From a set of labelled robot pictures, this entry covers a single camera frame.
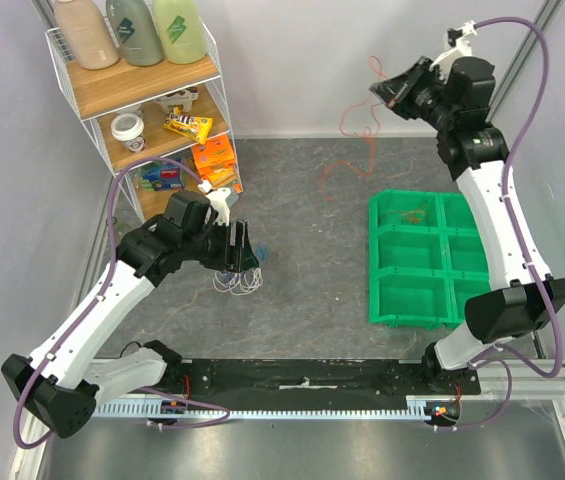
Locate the yellow candy bag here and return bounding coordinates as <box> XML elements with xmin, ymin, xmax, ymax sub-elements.
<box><xmin>163</xmin><ymin>106</ymin><xmax>213</xmax><ymax>145</ymax></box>

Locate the white lidded paper cup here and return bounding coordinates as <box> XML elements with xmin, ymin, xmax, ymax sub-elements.
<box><xmin>110</xmin><ymin>113</ymin><xmax>146</xmax><ymax>153</ymax></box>

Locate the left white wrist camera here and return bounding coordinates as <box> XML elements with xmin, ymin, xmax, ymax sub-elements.
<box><xmin>197</xmin><ymin>180</ymin><xmax>239</xmax><ymax>226</ymax></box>

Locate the grey slotted cable duct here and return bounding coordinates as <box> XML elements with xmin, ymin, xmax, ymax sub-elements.
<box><xmin>93</xmin><ymin>395</ymin><xmax>450</xmax><ymax>421</ymax></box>

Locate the beige bottle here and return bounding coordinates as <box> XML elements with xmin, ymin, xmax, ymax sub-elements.
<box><xmin>54</xmin><ymin>0</ymin><xmax>119</xmax><ymax>70</ymax></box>

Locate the light green bottle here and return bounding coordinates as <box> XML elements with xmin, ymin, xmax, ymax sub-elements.
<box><xmin>152</xmin><ymin>0</ymin><xmax>207</xmax><ymax>65</ymax></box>

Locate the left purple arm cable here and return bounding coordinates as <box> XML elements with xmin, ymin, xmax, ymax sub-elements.
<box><xmin>13</xmin><ymin>158</ymin><xmax>232</xmax><ymax>449</ymax></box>

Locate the white wire wooden shelf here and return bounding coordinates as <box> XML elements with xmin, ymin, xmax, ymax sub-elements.
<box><xmin>44</xmin><ymin>14</ymin><xmax>244</xmax><ymax>224</ymax></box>

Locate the green compartment bin tray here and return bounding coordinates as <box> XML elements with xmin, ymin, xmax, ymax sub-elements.
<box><xmin>368</xmin><ymin>189</ymin><xmax>490</xmax><ymax>330</ymax></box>

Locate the orange snack box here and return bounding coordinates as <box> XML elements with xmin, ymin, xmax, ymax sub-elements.
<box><xmin>191</xmin><ymin>134</ymin><xmax>236</xmax><ymax>174</ymax></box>
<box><xmin>200</xmin><ymin>165</ymin><xmax>243</xmax><ymax>194</ymax></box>

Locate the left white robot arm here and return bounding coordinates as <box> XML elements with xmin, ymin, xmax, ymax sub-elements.
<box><xmin>1</xmin><ymin>188</ymin><xmax>259</xmax><ymax>438</ymax></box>

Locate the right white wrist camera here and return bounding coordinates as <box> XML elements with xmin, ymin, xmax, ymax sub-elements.
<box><xmin>432</xmin><ymin>20</ymin><xmax>477</xmax><ymax>75</ymax></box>

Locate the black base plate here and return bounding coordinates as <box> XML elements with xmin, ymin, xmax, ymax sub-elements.
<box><xmin>155</xmin><ymin>359</ymin><xmax>481</xmax><ymax>398</ymax></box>

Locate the top orange snack box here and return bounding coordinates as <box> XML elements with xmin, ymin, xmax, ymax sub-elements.
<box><xmin>191</xmin><ymin>134</ymin><xmax>236</xmax><ymax>174</ymax></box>

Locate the white cable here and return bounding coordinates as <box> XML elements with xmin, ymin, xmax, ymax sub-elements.
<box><xmin>211</xmin><ymin>267</ymin><xmax>265</xmax><ymax>297</ymax></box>

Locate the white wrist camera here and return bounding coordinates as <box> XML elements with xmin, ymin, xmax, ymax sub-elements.
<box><xmin>197</xmin><ymin>180</ymin><xmax>239</xmax><ymax>226</ymax></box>
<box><xmin>432</xmin><ymin>20</ymin><xmax>477</xmax><ymax>75</ymax></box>

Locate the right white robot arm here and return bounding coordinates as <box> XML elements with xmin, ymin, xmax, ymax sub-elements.
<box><xmin>369</xmin><ymin>56</ymin><xmax>565</xmax><ymax>394</ymax></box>

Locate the blue snack package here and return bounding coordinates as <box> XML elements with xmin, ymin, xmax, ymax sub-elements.
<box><xmin>139</xmin><ymin>162</ymin><xmax>185</xmax><ymax>192</ymax></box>

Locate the chobani yogurt pack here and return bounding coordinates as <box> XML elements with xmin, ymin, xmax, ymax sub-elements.
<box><xmin>153</xmin><ymin>86</ymin><xmax>199</xmax><ymax>114</ymax></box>

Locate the grey green bottle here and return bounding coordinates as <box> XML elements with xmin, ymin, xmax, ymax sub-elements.
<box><xmin>105</xmin><ymin>0</ymin><xmax>164</xmax><ymax>67</ymax></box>

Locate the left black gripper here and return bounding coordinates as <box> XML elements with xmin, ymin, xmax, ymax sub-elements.
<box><xmin>182</xmin><ymin>216</ymin><xmax>259</xmax><ymax>273</ymax></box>

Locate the lower orange snack box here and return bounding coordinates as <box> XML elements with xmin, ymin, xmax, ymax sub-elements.
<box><xmin>200</xmin><ymin>165</ymin><xmax>243</xmax><ymax>194</ymax></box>

